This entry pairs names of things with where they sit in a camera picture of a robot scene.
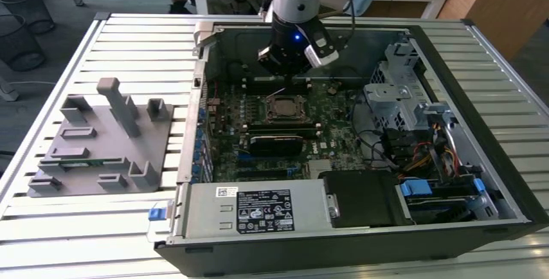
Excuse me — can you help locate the CPU socket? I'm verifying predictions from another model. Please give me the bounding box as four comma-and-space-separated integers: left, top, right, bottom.
264, 94, 309, 124

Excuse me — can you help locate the black RAM slot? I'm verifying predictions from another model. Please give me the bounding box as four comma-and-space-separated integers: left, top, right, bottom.
248, 129, 321, 138
242, 77, 313, 87
248, 122, 321, 131
244, 84, 313, 96

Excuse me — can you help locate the black graphics card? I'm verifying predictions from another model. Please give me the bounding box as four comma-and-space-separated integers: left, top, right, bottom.
249, 134, 304, 158

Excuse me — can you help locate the silver drive cage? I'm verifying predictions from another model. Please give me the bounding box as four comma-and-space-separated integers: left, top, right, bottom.
362, 42, 431, 132

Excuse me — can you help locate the green motherboard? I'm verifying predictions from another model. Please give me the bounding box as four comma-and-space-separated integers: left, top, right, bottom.
201, 78, 374, 183

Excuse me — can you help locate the silver chipset heatsink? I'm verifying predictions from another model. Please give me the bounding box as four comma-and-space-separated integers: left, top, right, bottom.
308, 159, 334, 177

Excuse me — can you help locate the black expansion slot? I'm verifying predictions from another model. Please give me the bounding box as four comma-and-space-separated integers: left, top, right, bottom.
237, 168, 297, 179

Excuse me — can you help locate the black connector block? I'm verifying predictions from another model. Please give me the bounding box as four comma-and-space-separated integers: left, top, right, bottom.
384, 129, 416, 161

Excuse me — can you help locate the black plastic shroud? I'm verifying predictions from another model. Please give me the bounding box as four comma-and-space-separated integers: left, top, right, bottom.
321, 169, 416, 229

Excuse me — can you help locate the silver power supply black label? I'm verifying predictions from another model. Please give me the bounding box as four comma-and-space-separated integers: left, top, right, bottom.
170, 179, 340, 244

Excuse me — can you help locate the blue disk carrier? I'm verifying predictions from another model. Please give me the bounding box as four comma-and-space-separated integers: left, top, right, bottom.
399, 178, 433, 200

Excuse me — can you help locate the grey plastic parts rack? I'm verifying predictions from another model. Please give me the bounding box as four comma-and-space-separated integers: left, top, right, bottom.
26, 77, 177, 199

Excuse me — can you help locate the green RAM stick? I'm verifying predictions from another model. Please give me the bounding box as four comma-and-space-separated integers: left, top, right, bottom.
59, 159, 107, 168

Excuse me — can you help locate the wooden cabinet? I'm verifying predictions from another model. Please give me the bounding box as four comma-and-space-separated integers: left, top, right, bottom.
437, 0, 549, 61

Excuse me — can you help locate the black open PC case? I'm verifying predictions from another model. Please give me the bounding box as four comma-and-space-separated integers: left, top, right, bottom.
153, 21, 549, 278

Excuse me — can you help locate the black mesh waste basket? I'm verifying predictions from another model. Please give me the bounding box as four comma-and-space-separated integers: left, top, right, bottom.
0, 13, 47, 73
0, 0, 57, 35

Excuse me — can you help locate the white wrist camera black face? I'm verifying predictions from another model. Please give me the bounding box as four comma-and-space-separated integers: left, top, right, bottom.
304, 31, 341, 68

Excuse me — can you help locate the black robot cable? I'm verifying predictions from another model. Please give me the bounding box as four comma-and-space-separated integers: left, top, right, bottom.
252, 0, 358, 41

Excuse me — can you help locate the orange yellow wire bundle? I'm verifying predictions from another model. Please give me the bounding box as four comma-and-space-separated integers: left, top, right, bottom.
441, 145, 460, 177

